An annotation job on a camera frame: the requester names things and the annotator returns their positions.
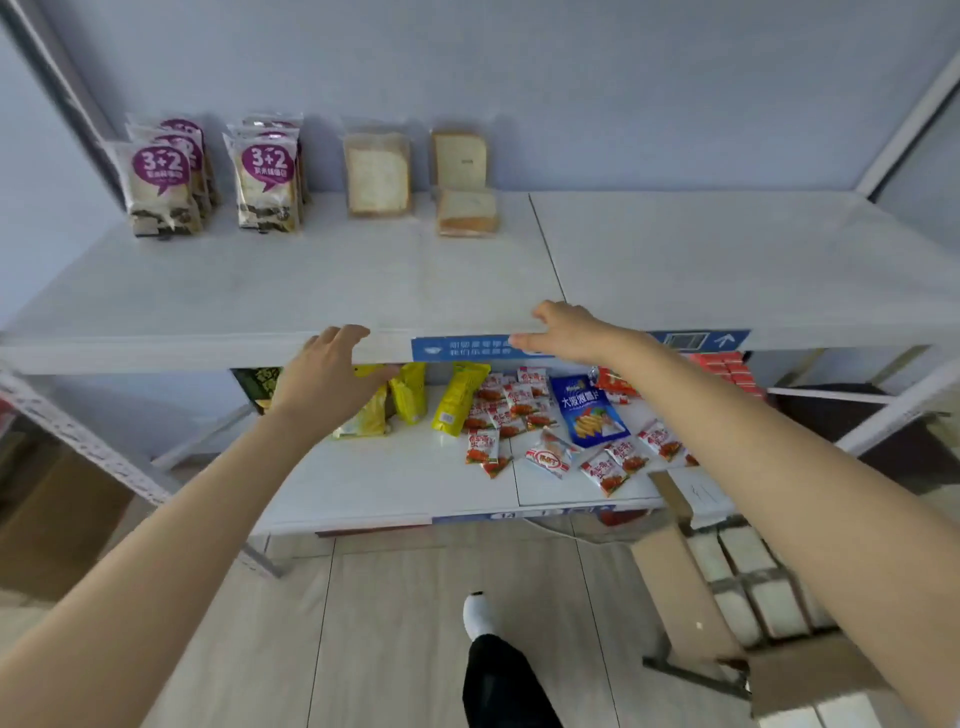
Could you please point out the row of purple label bread packets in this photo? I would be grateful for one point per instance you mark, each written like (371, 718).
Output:
(266, 180)

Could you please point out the brown cardboard box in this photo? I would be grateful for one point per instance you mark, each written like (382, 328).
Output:
(60, 525)

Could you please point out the blue snack bag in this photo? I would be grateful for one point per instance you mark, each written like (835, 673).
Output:
(589, 412)

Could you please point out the pile of red snack sachets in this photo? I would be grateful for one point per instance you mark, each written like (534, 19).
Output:
(510, 409)

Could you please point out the dark metal cart frame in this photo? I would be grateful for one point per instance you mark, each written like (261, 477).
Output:
(686, 671)

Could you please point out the white and red snack sachet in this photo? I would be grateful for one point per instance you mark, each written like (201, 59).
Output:
(551, 454)

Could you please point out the group of white bread packets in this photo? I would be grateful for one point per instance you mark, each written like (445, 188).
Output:
(750, 581)

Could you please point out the orange red snack packet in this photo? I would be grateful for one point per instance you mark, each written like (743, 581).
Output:
(616, 382)

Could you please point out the person's right hand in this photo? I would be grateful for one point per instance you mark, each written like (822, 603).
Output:
(581, 337)

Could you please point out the person's left thumb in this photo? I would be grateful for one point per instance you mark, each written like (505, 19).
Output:
(377, 373)

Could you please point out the person's left forearm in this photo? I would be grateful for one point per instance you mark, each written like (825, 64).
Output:
(150, 570)

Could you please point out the person's right thumb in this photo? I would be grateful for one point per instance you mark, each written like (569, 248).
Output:
(529, 345)

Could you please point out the white metal shelf unit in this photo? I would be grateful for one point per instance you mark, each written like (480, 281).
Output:
(390, 285)

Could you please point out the green patterned snack packet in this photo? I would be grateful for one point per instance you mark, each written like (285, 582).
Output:
(259, 384)

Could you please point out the blue shelf edge label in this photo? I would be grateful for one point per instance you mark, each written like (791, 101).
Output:
(461, 348)

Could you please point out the person's left hand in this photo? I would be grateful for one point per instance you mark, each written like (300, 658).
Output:
(319, 386)

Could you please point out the clear bag of sliced bread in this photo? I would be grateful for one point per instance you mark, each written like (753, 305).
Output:
(467, 211)
(458, 159)
(377, 174)

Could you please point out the open cardboard box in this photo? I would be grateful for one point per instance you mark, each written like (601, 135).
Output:
(682, 592)

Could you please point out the stack of red boxes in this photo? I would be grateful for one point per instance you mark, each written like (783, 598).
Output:
(729, 373)

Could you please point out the person's leg in black trousers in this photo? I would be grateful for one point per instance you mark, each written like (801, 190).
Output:
(501, 686)

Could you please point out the person's right forearm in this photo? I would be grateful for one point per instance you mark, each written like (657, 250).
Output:
(810, 510)

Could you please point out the yellow snack packet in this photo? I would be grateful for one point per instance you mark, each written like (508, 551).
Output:
(371, 416)
(459, 399)
(409, 391)

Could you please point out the blue white shelf price strip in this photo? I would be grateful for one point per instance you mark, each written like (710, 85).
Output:
(525, 514)

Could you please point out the white shoe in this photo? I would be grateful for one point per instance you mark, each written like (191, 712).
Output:
(480, 615)

